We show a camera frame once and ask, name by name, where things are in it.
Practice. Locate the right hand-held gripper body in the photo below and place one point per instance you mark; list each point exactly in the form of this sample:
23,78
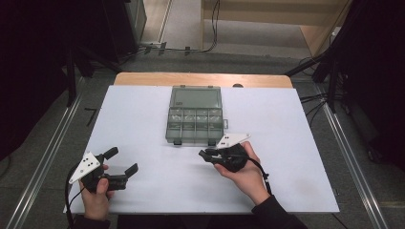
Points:
232,157

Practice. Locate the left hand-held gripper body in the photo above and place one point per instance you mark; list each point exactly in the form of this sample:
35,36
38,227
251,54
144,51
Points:
86,165

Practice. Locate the grey transparent plastic compartment box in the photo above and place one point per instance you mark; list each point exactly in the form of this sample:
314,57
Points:
194,125

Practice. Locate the person's right hand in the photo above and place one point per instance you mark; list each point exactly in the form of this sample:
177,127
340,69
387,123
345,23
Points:
248,181

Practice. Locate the person's left hand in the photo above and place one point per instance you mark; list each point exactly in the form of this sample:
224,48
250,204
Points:
95,203

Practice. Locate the white table board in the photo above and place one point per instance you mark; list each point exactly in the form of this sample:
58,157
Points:
143,111

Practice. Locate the round table grommet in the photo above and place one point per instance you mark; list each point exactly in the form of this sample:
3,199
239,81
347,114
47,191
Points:
238,85

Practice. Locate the wooden table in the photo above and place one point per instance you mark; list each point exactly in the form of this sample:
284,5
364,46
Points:
191,79

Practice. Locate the black metal stand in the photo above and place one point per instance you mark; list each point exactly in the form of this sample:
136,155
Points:
331,63
70,79

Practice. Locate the dark curtain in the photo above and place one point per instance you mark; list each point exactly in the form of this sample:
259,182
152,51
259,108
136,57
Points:
31,63
375,79

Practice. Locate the dark cabinet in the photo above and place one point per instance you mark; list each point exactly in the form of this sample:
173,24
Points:
127,25

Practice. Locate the light wooden cabinet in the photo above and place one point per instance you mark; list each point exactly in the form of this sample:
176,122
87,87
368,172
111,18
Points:
254,16

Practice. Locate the aluminium floor rail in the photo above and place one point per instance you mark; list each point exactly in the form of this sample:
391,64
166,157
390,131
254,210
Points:
350,159
49,159

